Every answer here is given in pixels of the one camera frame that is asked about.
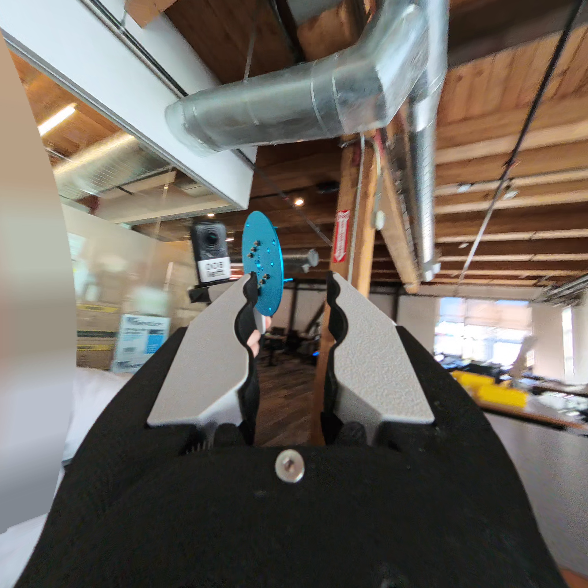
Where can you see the wooden post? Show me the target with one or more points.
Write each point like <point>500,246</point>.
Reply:
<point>363,257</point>

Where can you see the yellow bin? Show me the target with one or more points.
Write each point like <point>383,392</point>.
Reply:
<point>473,379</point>
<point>503,395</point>

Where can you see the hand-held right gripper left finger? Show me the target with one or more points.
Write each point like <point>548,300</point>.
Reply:
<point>206,367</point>

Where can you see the blue round metal plate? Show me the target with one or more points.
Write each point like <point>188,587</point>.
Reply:
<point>264,248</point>

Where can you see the ceiling track light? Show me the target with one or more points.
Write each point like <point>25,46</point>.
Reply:
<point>509,193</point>

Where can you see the white switch box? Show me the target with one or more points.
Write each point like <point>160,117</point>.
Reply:
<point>378,220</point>

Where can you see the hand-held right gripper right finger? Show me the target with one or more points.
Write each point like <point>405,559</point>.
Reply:
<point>381,367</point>

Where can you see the silver air duct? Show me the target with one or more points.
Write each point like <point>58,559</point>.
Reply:
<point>298,259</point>
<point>275,105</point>

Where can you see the grid window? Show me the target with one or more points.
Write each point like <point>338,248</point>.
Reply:
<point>482,330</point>

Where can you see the person's left hand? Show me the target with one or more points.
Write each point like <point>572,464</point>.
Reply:
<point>255,344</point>

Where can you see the blue and white box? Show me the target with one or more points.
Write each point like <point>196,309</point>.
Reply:
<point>140,340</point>

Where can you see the red and white sign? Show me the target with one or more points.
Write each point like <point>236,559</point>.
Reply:
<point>341,236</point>

